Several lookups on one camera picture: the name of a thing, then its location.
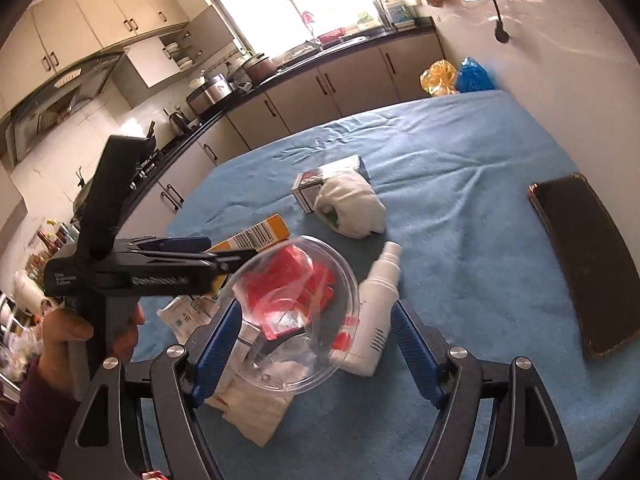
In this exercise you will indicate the white blue carton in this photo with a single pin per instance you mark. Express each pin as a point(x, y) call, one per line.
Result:
point(400, 15)

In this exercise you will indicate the beige lower kitchen cabinets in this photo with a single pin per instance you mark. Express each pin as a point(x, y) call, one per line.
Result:
point(360, 75)

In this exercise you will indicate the beige upper kitchen cabinets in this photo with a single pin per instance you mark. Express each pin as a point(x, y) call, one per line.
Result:
point(100, 15)

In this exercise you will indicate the silver rice cooker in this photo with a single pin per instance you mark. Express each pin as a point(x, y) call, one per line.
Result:
point(212, 92)

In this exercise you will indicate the clear plastic bowl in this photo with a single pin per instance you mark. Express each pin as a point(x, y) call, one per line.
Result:
point(280, 360)

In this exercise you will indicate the row of condiment bottles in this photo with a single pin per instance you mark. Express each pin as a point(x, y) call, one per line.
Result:
point(50, 250)

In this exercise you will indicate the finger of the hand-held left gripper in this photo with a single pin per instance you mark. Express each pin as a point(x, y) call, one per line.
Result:
point(170, 244)
point(215, 259)

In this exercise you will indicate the small white cardboard box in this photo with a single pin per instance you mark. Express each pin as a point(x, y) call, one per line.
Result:
point(345, 165)

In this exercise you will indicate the brown cooking pot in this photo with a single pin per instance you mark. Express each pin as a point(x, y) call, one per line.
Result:
point(260, 67)

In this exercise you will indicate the person's left forearm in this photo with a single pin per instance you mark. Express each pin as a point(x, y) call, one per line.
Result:
point(40, 415)

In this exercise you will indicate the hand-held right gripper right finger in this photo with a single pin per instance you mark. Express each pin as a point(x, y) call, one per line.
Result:
point(410, 345)

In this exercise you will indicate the yellow plastic bag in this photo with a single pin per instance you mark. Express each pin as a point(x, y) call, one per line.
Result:
point(437, 77)

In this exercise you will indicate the blue plastic bag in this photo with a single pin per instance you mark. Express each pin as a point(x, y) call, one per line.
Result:
point(472, 75)

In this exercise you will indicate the beige kitchen cabinets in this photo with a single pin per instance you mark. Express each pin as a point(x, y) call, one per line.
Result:
point(100, 15)
point(360, 75)

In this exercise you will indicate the range hood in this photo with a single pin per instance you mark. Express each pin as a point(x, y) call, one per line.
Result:
point(75, 80)

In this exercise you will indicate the gas stove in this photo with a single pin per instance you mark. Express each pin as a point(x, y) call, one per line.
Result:
point(147, 165)

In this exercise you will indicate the white paper packet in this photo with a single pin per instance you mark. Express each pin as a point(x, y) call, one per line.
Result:
point(185, 316)

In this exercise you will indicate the blue tablecloth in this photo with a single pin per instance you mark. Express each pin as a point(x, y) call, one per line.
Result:
point(475, 160)

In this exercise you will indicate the person's left hand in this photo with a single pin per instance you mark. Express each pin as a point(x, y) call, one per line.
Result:
point(60, 340)

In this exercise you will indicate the orange cardboard box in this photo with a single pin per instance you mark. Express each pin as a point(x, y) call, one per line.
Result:
point(265, 232)

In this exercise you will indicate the dark brown flat board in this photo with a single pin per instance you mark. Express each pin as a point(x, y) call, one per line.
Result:
point(590, 260)

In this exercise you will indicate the white spray bottle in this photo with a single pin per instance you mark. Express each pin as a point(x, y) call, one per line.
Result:
point(375, 300)

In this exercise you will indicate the red plastic wrapper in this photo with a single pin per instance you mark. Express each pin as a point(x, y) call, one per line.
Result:
point(290, 270)

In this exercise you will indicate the kitchen window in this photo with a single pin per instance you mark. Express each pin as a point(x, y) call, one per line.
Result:
point(280, 5)

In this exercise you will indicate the dish rack with bowls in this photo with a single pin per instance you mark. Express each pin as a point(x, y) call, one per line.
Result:
point(182, 52)

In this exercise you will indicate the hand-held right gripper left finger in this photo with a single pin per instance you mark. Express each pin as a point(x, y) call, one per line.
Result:
point(220, 345)

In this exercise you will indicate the dark kettle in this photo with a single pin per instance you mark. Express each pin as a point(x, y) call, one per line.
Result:
point(179, 121)

